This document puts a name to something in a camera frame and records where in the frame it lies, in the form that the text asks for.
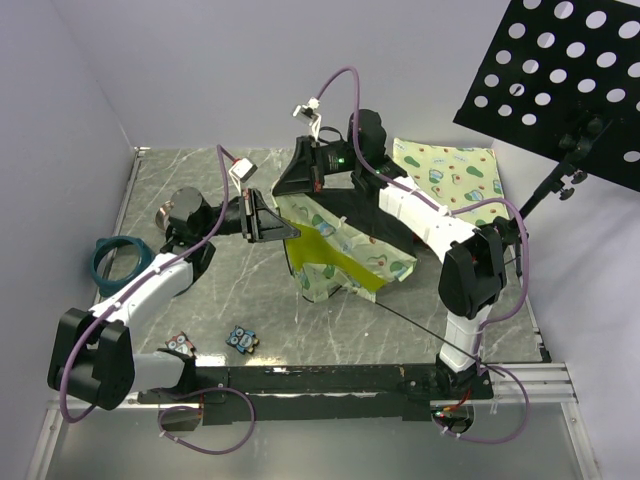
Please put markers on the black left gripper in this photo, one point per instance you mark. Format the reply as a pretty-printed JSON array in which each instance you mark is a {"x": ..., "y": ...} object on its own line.
[{"x": 259, "y": 223}]

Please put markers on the teal double pet bowl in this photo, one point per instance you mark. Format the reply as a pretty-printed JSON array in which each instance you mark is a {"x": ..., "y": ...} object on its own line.
[{"x": 118, "y": 260}]

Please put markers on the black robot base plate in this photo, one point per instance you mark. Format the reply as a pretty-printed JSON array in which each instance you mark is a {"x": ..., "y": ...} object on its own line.
[{"x": 281, "y": 393}]

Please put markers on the black music stand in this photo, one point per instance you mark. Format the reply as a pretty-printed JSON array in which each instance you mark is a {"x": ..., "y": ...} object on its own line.
[{"x": 561, "y": 79}]

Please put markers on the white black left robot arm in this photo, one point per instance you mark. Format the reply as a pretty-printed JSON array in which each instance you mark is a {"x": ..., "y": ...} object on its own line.
[{"x": 93, "y": 358}]

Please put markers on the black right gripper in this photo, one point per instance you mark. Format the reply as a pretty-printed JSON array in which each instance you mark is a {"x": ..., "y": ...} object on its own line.
[{"x": 306, "y": 171}]

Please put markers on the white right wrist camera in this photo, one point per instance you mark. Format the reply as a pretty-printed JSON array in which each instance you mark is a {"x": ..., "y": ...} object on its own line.
[{"x": 308, "y": 114}]

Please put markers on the green patterned tent mat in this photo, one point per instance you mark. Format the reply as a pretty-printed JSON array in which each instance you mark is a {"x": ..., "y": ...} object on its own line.
[{"x": 453, "y": 176}]

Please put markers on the black tent pole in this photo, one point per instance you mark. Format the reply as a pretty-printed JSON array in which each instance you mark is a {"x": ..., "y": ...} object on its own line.
[{"x": 435, "y": 335}]

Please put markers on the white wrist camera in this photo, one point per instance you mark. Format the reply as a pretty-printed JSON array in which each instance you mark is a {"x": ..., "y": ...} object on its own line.
[
  {"x": 308, "y": 114},
  {"x": 241, "y": 170}
]

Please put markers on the stainless steel pet bowl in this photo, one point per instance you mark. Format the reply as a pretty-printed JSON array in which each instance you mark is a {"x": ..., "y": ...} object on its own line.
[{"x": 162, "y": 215}]

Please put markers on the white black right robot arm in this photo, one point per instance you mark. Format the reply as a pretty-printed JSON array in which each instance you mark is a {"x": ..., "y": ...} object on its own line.
[{"x": 360, "y": 214}]

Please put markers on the green patterned pet tent fabric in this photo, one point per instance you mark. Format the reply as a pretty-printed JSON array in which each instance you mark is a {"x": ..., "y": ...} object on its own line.
[{"x": 331, "y": 254}]

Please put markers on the blue owl puzzle piece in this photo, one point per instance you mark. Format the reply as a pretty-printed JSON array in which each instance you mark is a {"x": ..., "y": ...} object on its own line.
[{"x": 242, "y": 340}]

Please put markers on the red owl puzzle piece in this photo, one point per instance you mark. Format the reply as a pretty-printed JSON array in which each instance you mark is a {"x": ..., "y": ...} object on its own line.
[{"x": 181, "y": 343}]

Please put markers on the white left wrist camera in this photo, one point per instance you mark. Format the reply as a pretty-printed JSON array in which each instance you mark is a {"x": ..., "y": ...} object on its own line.
[{"x": 241, "y": 170}]

